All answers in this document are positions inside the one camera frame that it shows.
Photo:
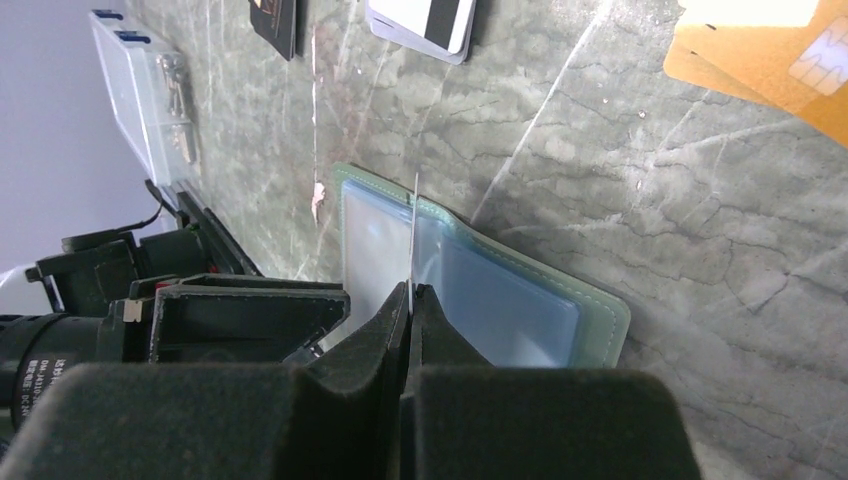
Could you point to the green card holder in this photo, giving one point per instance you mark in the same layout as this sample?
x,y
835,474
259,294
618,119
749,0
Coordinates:
x,y
514,310

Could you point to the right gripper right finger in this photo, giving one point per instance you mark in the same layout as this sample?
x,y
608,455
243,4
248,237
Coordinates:
x,y
463,418

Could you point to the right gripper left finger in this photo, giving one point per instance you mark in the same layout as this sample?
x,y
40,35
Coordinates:
x,y
331,418

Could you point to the black VIP card stack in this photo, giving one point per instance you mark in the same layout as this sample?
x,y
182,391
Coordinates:
x,y
275,21

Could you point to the silver VIP card stack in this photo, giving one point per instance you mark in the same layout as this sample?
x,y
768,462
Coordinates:
x,y
439,29

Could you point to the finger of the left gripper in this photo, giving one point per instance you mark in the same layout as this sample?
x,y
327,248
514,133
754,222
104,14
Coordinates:
x,y
230,318

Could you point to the clear plastic bag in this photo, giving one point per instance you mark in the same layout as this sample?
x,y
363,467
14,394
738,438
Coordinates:
x,y
148,83

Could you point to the orange card stack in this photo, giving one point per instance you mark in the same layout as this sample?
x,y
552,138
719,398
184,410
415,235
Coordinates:
x,y
788,54

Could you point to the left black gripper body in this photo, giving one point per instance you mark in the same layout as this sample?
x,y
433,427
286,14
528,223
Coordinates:
x,y
91,278

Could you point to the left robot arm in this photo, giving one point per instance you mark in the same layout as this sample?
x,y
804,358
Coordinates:
x,y
23,384

